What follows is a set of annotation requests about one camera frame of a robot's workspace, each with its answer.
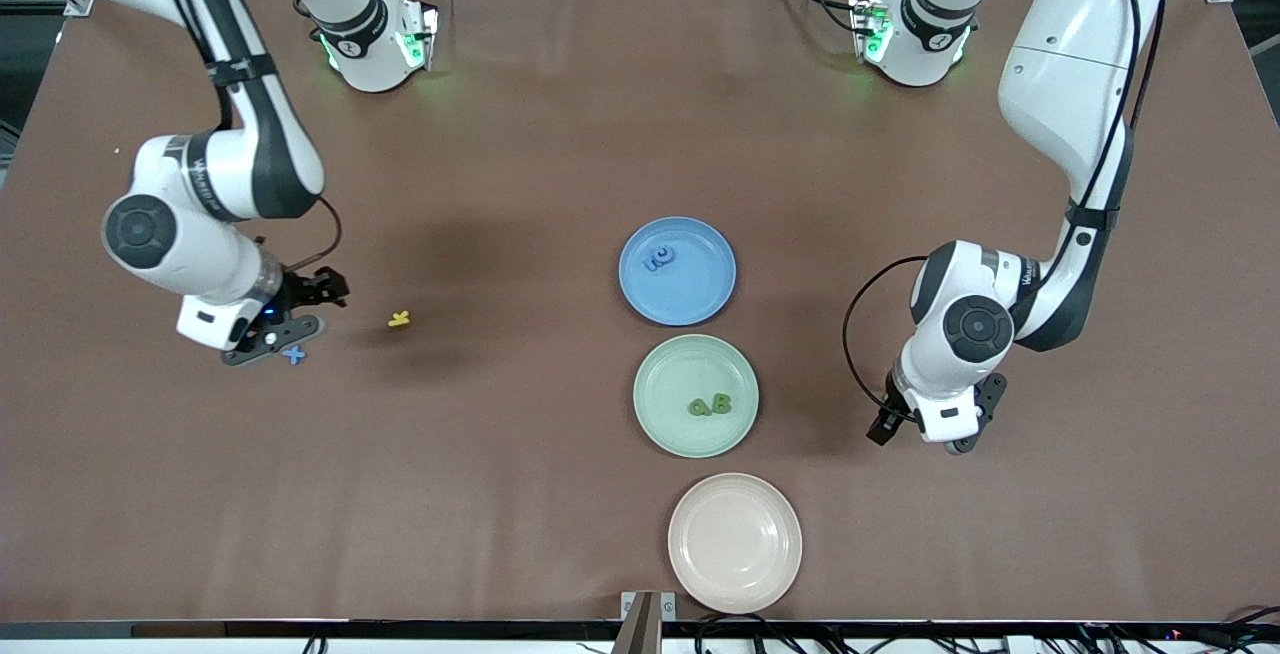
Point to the yellow foam letter k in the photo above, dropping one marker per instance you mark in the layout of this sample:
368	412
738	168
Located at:
399	318

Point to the grey metal bracket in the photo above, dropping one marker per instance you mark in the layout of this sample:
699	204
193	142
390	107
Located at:
645	624

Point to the pale green plate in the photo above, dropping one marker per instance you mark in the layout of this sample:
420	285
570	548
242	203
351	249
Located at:
680	369

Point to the green foam letter a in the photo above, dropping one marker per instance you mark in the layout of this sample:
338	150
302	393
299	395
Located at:
699	409

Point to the brown table mat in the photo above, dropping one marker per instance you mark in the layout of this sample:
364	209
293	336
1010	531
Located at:
300	484

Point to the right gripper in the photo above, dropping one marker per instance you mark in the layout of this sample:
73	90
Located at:
300	290

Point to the blue plate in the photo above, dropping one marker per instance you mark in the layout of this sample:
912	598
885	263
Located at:
690	299

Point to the green foam letter B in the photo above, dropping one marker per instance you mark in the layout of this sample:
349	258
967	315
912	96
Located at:
721	402

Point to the blue foam letter x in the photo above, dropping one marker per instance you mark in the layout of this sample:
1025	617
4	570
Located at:
295	357

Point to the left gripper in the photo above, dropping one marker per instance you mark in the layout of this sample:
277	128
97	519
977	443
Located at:
884	425

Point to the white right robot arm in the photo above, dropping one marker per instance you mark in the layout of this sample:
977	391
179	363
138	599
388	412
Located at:
200	254

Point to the pale pink plate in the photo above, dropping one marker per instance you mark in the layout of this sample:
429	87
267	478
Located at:
735	543

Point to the blue foam letter c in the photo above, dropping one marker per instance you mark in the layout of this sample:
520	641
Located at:
668	255

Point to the blue foam letter m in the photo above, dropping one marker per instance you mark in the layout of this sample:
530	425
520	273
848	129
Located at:
652	264

